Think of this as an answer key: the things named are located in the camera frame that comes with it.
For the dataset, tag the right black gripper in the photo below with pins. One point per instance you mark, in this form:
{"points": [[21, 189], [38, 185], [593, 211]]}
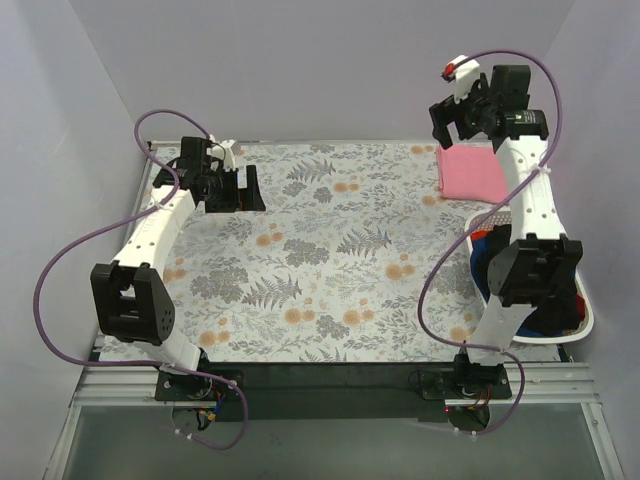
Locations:
{"points": [[451, 116]]}

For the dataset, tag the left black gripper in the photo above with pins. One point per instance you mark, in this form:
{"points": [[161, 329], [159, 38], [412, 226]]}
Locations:
{"points": [[241, 189]]}

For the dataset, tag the pink t shirt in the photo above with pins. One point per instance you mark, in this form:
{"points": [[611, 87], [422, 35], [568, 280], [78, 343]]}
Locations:
{"points": [[470, 173]]}

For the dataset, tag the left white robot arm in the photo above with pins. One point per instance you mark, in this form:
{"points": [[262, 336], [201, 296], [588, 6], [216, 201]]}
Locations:
{"points": [[131, 300]]}

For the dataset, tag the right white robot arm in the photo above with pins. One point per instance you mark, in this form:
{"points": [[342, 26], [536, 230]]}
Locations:
{"points": [[540, 260]]}

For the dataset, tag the white laundry basket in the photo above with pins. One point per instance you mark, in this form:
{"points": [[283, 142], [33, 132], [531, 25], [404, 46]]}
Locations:
{"points": [[524, 336]]}

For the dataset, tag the floral tablecloth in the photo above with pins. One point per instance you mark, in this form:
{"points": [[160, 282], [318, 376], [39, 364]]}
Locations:
{"points": [[349, 261]]}

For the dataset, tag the black garment in basket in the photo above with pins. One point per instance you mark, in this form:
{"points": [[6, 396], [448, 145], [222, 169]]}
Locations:
{"points": [[555, 310]]}

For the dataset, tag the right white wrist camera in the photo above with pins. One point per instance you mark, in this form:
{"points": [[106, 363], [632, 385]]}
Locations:
{"points": [[463, 73]]}

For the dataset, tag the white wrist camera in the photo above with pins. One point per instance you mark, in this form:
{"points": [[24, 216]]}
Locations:
{"points": [[223, 152], [463, 73]]}

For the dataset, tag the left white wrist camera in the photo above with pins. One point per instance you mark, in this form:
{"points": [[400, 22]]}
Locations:
{"points": [[223, 152]]}

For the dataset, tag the aluminium frame rail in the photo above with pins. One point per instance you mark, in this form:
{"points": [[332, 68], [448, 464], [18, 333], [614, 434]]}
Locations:
{"points": [[545, 383]]}

